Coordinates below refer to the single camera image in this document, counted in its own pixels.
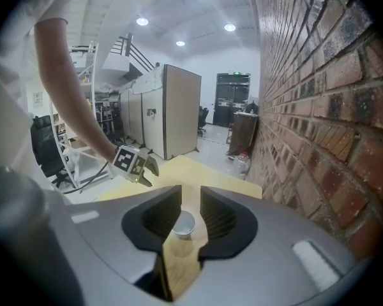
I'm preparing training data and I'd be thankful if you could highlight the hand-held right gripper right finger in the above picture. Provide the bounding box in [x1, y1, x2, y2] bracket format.
[175, 185, 375, 306]

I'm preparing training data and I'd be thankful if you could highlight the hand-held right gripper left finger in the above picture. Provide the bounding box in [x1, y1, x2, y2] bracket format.
[43, 184, 183, 306]

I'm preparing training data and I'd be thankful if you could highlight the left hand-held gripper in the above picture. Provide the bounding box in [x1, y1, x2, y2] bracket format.
[111, 145, 161, 187]

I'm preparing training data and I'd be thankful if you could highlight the small cup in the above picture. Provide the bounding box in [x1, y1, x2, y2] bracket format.
[172, 210, 197, 237]
[174, 228, 195, 240]

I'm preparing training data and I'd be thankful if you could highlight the person's left forearm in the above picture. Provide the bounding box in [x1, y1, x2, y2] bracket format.
[33, 17, 119, 164]

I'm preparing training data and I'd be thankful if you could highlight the beige partition panel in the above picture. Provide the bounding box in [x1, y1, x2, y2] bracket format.
[118, 87, 130, 140]
[128, 86, 144, 148]
[163, 63, 202, 161]
[141, 75, 166, 159]

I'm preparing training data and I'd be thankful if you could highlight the black trolley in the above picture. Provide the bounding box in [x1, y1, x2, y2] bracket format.
[94, 99, 122, 143]

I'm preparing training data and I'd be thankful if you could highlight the black office chair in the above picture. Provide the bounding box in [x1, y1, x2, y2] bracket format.
[197, 105, 211, 137]
[30, 115, 70, 190]

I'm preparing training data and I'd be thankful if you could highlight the white sheet over partitions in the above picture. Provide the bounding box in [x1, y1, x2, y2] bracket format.
[118, 66, 165, 94]

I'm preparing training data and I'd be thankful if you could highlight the clear water jug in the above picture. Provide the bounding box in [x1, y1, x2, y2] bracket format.
[233, 151, 252, 175]

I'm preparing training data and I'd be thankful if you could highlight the dark brown cabinet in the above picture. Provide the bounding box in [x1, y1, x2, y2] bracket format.
[227, 112, 260, 156]

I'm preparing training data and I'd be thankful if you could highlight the black double door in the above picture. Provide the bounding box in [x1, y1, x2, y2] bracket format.
[212, 72, 252, 128]

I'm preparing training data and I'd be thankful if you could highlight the staircase with black railing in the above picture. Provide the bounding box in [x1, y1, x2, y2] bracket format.
[101, 33, 156, 80]

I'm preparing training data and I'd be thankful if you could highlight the white metal shelf rack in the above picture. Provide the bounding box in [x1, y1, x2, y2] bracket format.
[49, 41, 116, 189]

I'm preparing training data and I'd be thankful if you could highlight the person's white shirt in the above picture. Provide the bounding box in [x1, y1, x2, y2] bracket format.
[0, 0, 87, 203]

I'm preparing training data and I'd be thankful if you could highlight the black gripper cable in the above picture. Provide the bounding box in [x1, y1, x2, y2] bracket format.
[63, 161, 112, 194]

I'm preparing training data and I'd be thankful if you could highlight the white wall poster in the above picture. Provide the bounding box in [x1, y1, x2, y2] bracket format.
[31, 91, 45, 110]

